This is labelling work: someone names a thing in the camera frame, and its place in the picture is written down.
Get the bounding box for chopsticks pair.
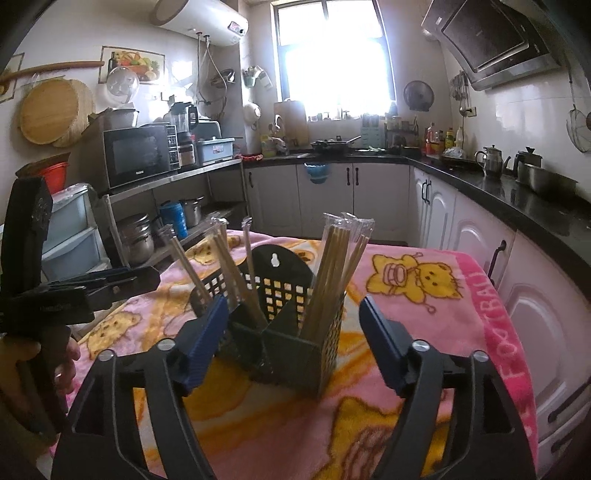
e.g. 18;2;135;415
217;216;238;310
205;216;266;331
157;225;211;305
242;216;256;292

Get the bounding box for black plastic utensil basket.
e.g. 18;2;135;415
204;244;346;395

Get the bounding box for chopsticks bundle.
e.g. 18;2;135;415
300;212;376;343

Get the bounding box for person's left hand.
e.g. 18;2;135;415
54;337;80;396

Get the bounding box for plastic drawer unit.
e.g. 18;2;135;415
41;183;111;282

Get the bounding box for stacked steel pots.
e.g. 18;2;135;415
117;214;154;266

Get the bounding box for red plastic bucket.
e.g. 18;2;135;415
16;152;70;194

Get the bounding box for metal storage shelf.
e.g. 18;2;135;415
93;158;249;267

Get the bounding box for pink cartoon fleece blanket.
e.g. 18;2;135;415
51;234;537;479

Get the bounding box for white lower cabinets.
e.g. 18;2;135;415
243;158;590;474

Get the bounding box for blue plastic canister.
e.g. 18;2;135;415
158;201;188;239

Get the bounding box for black microwave oven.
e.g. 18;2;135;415
79;123;179;194

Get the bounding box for steel pot on shelf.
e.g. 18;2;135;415
179;196;204;229

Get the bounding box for round wooden cutting board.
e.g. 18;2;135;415
18;78;95;148

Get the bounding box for grey plastic container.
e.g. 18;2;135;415
194;138;235;166

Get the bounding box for blender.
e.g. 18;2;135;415
169;102;198;169

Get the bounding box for steel basin on counter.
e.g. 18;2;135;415
517;163;577;195

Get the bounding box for steel kettle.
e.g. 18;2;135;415
474;145;511;179

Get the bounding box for blue hanging basket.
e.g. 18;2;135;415
304;163;329;185

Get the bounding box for hanging mesh strainer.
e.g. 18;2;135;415
566;69;590;154

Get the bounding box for black frying pan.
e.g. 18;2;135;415
311;135;362;155

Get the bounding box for white water heater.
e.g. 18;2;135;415
149;0;249;47

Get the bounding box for black range hood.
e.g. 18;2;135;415
422;0;560;91

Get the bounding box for fruit wall picture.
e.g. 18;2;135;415
98;46;165;84

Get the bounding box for small wall fan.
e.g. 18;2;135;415
404;80;435;112

